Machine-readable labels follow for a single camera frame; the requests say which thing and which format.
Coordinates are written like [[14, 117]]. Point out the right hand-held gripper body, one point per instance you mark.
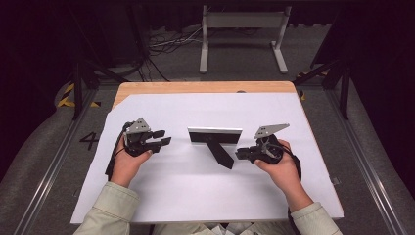
[[269, 148]]

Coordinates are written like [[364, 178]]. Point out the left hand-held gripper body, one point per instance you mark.
[[138, 137]]

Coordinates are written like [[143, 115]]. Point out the person's right hand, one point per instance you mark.
[[282, 174]]

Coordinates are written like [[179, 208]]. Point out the person's left hand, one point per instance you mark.
[[127, 168]]

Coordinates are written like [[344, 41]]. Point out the white paper sheet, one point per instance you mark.
[[182, 196]]

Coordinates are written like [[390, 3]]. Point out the person's light jacket torso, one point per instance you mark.
[[228, 229]]

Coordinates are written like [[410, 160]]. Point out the black metal stand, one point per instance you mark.
[[78, 84], [344, 81]]

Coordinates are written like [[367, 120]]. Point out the yellow black hazard tape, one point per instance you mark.
[[67, 98]]

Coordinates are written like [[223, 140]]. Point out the white metal stand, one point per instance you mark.
[[243, 19]]

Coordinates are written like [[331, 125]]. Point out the aluminium floor rail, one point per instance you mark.
[[49, 176], [365, 169]]

